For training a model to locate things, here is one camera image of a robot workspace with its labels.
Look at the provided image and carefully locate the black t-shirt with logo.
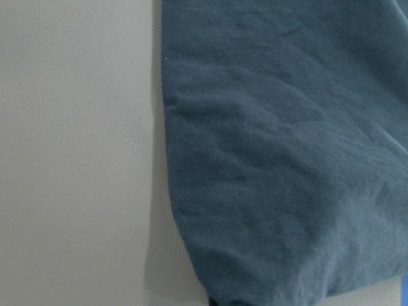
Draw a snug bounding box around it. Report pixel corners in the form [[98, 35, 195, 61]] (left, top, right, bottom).
[[161, 1, 407, 305]]

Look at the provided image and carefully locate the brown paper table mat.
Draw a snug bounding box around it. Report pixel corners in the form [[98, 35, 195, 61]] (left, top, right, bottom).
[[1, 1, 407, 305]]

